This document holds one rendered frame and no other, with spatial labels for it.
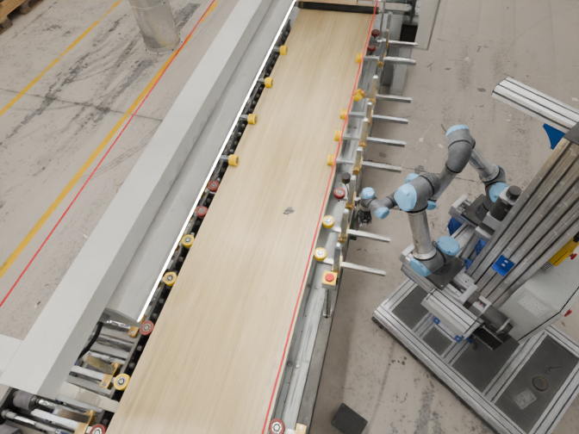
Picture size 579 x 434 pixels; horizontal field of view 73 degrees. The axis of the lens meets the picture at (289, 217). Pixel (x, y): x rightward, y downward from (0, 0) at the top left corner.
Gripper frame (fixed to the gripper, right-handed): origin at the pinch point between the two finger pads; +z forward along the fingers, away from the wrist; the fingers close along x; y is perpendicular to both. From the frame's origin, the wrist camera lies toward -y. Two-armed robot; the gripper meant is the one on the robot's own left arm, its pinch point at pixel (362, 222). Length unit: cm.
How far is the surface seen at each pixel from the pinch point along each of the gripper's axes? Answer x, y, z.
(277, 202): -54, -25, 3
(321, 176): -20.2, -43.7, 2.8
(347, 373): -16, 72, 93
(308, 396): -47, 96, 23
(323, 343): -34, 68, 23
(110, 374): -154, 77, 7
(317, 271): -31.1, 16.8, 30.9
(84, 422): -162, 100, 4
